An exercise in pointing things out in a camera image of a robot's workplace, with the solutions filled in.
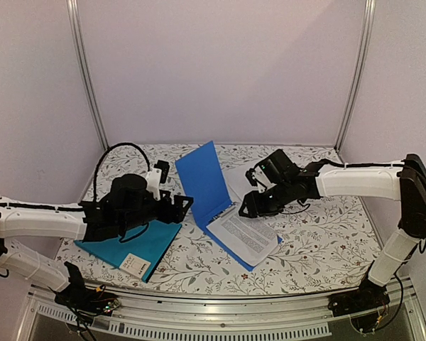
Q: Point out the right aluminium frame post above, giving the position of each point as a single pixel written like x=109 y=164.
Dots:
x=360 y=64

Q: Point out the blue ring binder folder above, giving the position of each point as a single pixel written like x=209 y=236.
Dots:
x=202 y=178

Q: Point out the aluminium frame post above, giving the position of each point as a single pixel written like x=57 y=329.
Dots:
x=360 y=64
x=86 y=78

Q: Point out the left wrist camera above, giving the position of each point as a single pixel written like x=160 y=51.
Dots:
x=156 y=176

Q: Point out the left aluminium frame post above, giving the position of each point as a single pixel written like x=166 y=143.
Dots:
x=86 y=78

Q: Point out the right arm base board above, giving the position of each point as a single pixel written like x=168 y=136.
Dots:
x=367 y=296

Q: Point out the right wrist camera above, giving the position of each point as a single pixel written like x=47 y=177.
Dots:
x=255 y=177

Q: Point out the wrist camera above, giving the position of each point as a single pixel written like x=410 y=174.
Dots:
x=156 y=176
x=255 y=177

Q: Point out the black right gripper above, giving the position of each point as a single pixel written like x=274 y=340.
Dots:
x=255 y=207

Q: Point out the teal box with label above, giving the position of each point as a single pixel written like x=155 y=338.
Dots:
x=138 y=257

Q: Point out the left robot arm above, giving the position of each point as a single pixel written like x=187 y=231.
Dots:
x=23 y=219

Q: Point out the printed paper sheet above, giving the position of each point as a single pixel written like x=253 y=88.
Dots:
x=238 y=183
x=248 y=240

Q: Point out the floral table cloth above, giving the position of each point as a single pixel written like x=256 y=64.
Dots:
x=329 y=246

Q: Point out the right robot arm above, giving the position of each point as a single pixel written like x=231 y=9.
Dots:
x=403 y=181

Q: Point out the aluminium front rail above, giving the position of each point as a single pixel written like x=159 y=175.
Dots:
x=152 y=315

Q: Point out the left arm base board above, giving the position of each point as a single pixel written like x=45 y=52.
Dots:
x=93 y=301

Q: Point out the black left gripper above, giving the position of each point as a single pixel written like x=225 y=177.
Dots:
x=178 y=214

